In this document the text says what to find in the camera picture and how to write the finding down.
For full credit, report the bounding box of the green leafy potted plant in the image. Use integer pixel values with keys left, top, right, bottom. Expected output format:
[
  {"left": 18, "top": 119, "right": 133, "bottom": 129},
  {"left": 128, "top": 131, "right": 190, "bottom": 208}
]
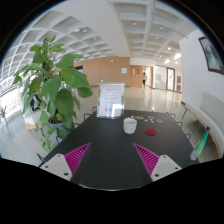
[{"left": 13, "top": 35, "right": 93, "bottom": 152}]

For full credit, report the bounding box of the wooden door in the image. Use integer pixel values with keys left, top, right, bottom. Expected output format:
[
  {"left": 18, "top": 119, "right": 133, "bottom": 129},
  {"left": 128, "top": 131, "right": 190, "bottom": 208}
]
[{"left": 130, "top": 65, "right": 143, "bottom": 88}]

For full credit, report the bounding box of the framed picture on wall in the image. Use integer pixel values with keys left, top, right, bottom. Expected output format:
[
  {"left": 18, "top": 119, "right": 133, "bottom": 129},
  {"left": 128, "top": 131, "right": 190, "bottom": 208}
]
[{"left": 199, "top": 37, "right": 224, "bottom": 75}]

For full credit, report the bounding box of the white bench along wall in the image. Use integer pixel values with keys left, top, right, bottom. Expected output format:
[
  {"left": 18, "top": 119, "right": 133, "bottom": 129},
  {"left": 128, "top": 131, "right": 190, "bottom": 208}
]
[{"left": 182, "top": 92, "right": 224, "bottom": 158}]

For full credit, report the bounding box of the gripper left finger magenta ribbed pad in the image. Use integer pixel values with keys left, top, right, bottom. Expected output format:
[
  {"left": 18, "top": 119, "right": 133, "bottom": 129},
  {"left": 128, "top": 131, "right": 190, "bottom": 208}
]
[{"left": 41, "top": 143, "right": 90, "bottom": 181}]

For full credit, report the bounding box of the white patterned cup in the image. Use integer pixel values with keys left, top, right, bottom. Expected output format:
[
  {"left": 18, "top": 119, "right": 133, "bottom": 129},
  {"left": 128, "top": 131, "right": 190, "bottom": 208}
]
[{"left": 123, "top": 118, "right": 137, "bottom": 134}]

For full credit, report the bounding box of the person in distant hallway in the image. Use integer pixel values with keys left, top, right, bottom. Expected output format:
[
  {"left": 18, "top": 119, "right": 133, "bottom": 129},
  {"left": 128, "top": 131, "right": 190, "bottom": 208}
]
[{"left": 142, "top": 72, "right": 147, "bottom": 87}]

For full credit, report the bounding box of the acrylic sign stand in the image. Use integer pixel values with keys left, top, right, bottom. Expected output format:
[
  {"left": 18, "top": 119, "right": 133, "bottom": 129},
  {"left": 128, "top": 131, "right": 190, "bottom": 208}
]
[{"left": 97, "top": 82, "right": 125, "bottom": 119}]

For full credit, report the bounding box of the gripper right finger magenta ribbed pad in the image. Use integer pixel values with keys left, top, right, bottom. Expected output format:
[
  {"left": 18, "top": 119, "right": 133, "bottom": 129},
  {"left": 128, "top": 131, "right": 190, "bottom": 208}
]
[{"left": 134, "top": 144, "right": 181, "bottom": 181}]

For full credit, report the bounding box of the red round coaster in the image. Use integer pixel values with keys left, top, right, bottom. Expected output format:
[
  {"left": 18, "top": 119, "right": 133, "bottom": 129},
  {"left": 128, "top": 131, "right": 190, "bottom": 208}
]
[{"left": 145, "top": 128, "right": 157, "bottom": 136}]

